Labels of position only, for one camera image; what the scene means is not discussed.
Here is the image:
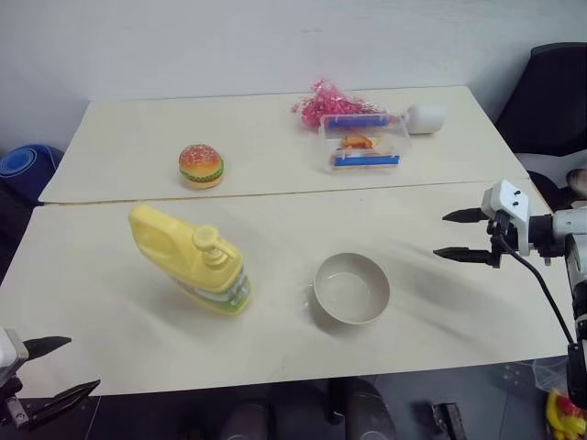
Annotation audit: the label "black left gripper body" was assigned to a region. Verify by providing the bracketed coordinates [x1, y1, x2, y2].
[0, 364, 31, 432]

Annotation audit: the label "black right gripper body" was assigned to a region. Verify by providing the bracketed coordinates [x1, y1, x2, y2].
[481, 206, 512, 270]

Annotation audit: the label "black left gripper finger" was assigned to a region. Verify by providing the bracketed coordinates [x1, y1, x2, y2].
[25, 379, 102, 426]
[22, 335, 72, 362]

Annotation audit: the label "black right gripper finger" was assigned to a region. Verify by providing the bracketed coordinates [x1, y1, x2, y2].
[432, 247, 492, 266]
[442, 207, 486, 225]

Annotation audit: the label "beige bowl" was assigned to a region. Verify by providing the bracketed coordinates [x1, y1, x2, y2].
[313, 252, 392, 326]

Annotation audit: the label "yellow detergent jug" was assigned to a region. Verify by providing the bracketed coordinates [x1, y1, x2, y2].
[127, 204, 252, 315]

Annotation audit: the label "white cup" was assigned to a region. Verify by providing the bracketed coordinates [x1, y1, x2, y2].
[403, 102, 448, 137]

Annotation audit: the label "clear plastic box blue strips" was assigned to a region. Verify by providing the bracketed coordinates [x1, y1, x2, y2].
[317, 112, 413, 176]

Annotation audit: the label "orange fried food piece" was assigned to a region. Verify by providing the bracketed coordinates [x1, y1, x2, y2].
[338, 133, 382, 151]

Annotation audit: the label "black office chair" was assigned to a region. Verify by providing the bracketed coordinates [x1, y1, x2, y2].
[494, 42, 587, 184]

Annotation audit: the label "blue round container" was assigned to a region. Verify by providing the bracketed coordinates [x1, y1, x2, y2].
[0, 144, 65, 207]

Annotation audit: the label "pink candy bag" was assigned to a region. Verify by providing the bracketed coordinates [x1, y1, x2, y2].
[292, 78, 391, 132]

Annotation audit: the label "yellow and red toy bag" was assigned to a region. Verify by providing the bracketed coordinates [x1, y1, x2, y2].
[544, 388, 587, 440]

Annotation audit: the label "toy hamburger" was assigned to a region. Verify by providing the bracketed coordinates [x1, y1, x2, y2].
[177, 143, 226, 190]

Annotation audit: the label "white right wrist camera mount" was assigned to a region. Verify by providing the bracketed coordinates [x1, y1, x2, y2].
[481, 179, 534, 254]

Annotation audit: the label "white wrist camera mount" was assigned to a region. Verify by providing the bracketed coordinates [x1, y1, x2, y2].
[481, 179, 534, 254]
[0, 326, 29, 370]

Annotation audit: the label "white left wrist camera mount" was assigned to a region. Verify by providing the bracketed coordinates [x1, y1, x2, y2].
[0, 326, 29, 370]

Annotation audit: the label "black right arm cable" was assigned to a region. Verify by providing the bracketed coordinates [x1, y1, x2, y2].
[499, 233, 577, 346]

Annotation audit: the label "black flat bracket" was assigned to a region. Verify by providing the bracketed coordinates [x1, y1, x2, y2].
[429, 401, 470, 440]

